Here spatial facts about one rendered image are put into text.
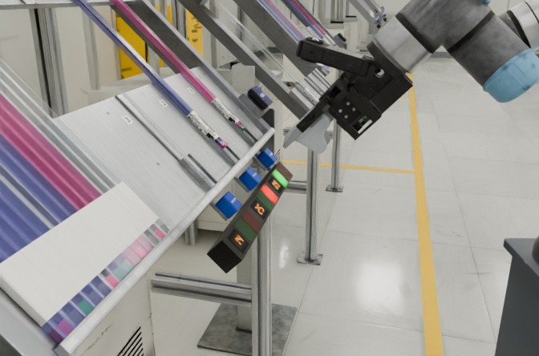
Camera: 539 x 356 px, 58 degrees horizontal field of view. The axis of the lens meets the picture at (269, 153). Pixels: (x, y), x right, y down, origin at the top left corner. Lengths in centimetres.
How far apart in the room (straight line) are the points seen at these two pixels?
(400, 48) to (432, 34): 4
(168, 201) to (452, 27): 43
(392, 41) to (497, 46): 13
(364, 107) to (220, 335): 103
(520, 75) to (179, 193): 47
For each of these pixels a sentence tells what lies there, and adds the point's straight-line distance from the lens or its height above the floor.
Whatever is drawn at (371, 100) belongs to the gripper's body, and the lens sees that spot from 73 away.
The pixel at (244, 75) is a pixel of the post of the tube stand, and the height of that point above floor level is 79.
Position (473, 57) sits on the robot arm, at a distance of 70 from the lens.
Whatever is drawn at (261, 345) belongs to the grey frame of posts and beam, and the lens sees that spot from 127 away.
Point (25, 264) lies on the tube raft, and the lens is 47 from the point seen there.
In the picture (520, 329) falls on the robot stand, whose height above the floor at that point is 42.
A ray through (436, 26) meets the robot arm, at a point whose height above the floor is 95.
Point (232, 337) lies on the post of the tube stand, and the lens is 156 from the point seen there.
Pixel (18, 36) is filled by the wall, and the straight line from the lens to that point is 334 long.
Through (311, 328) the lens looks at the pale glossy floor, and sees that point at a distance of 161.
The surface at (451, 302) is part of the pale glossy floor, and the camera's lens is 182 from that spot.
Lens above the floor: 99
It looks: 18 degrees down
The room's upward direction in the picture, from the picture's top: straight up
